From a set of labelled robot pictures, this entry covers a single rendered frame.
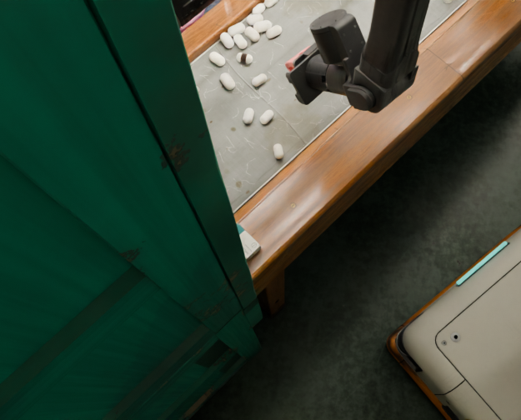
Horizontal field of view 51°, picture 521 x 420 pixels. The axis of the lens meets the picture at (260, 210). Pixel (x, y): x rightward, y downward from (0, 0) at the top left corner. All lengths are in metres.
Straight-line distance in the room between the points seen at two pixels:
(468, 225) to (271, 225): 1.01
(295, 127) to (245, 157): 0.12
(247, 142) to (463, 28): 0.49
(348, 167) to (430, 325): 0.60
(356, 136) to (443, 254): 0.85
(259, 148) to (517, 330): 0.83
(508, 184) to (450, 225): 0.24
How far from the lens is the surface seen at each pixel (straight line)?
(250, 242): 0.96
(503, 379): 1.53
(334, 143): 1.05
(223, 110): 1.12
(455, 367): 1.50
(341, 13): 0.84
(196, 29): 1.20
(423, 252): 1.82
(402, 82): 0.81
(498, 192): 1.95
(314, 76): 0.91
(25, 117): 0.23
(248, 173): 1.05
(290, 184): 1.02
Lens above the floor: 1.72
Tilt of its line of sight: 72 degrees down
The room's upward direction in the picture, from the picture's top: 8 degrees counter-clockwise
